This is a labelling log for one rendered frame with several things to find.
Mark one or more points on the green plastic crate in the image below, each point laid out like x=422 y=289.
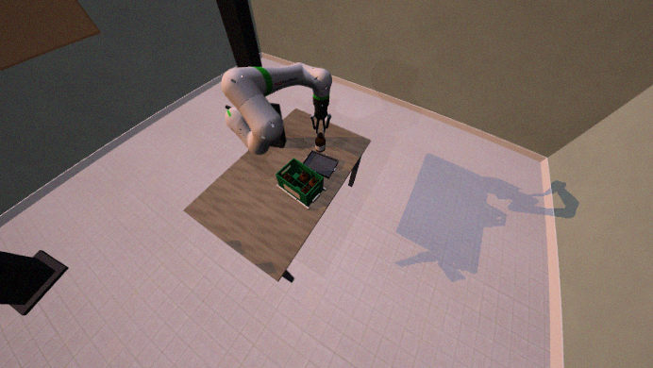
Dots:
x=296 y=186

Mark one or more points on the brown glass bottle with cream label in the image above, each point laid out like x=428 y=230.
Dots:
x=320 y=143

